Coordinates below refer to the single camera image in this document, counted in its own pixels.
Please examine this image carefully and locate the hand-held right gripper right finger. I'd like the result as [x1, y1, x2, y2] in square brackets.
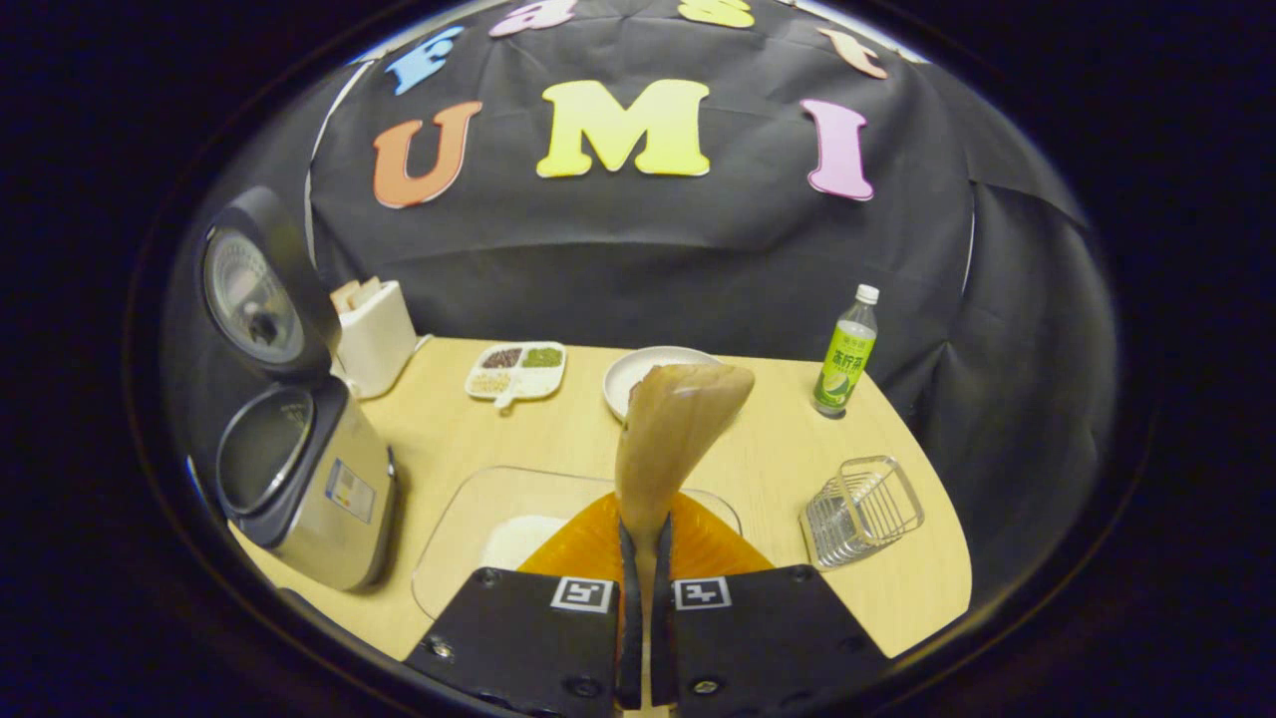
[653, 493, 888, 713]

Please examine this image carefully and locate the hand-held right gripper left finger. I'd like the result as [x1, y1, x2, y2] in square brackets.
[404, 493, 645, 713]

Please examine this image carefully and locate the clear plastic rice container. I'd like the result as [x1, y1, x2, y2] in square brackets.
[412, 466, 744, 621]

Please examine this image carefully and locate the wooden spoon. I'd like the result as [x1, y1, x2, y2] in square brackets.
[613, 363, 757, 699]

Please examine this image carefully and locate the clear chopstick holder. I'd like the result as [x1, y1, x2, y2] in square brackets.
[799, 456, 926, 571]

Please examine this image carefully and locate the silver black rice cooker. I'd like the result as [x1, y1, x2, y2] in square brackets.
[199, 186, 400, 592]

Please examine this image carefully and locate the white utensil holder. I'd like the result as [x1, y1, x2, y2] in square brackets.
[329, 277, 421, 401]

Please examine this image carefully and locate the round white plate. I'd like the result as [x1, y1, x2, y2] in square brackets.
[602, 346, 725, 423]

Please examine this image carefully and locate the white divided bean dish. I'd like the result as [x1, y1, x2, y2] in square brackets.
[465, 341, 568, 412]

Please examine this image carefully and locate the green label drink bottle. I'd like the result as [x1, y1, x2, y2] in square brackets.
[812, 284, 881, 420]

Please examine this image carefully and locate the black backdrop cloth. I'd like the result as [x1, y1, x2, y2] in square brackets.
[164, 0, 1122, 599]

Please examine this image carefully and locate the bundle of wooden chopsticks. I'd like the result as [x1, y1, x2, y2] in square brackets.
[331, 277, 386, 313]

